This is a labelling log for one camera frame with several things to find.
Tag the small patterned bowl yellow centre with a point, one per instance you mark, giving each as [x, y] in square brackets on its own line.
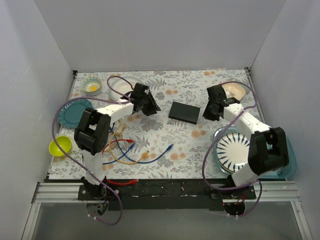
[92, 86]

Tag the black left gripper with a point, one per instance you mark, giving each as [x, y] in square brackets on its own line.
[152, 103]

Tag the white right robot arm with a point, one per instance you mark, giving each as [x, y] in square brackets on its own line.
[239, 116]

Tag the black network switch box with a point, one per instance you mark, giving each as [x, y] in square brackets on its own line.
[185, 113]

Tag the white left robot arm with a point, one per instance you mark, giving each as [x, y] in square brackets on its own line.
[92, 132]

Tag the transparent blue plastic tray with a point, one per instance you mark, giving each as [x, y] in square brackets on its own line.
[290, 155]

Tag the blue striped round plate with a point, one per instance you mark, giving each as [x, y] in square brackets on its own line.
[232, 152]

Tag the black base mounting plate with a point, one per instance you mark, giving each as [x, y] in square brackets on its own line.
[161, 194]

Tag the floral patterned tablecloth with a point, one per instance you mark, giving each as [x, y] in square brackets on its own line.
[156, 146]

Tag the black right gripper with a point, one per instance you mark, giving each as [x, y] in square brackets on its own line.
[208, 113]

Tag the lime green bowl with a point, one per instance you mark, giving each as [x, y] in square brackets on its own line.
[64, 142]

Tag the teal scalloped plate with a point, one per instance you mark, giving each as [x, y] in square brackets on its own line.
[70, 115]

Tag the aluminium frame rail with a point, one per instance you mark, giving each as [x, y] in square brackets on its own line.
[166, 209]

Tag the white shallow bowl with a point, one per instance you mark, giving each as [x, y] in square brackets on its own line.
[122, 87]

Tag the yellow ethernet cable end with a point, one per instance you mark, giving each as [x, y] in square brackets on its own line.
[118, 132]

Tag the cream square bowl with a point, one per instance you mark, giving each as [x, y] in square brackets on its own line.
[234, 90]

